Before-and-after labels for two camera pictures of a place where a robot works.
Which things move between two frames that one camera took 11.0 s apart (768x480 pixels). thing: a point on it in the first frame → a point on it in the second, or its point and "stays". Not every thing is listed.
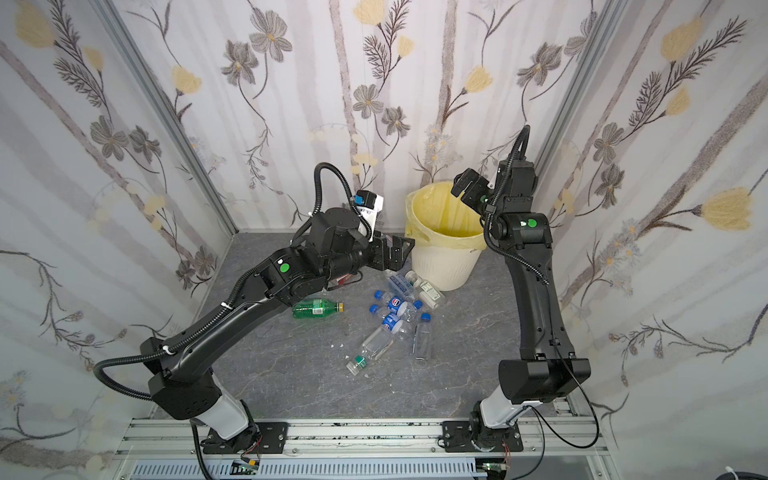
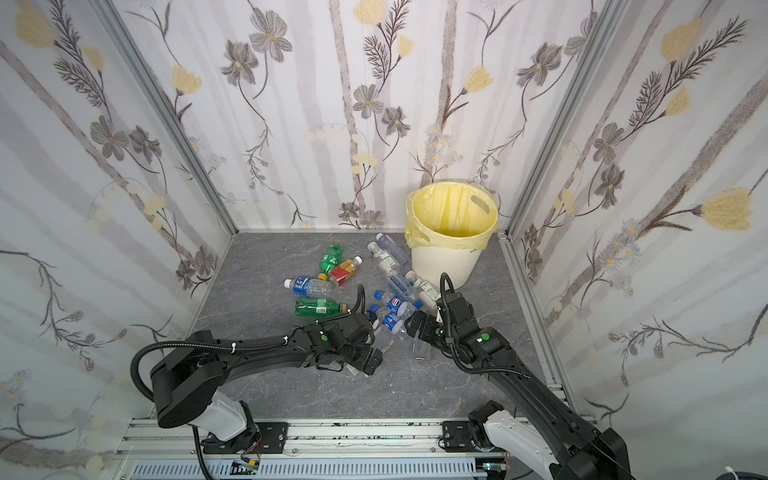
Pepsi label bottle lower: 390,321 stays
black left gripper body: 378,252 → 365,359
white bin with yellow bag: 447,233 stays
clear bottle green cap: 374,348 stays
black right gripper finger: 473,188 → 423,326
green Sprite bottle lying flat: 313,308 stays
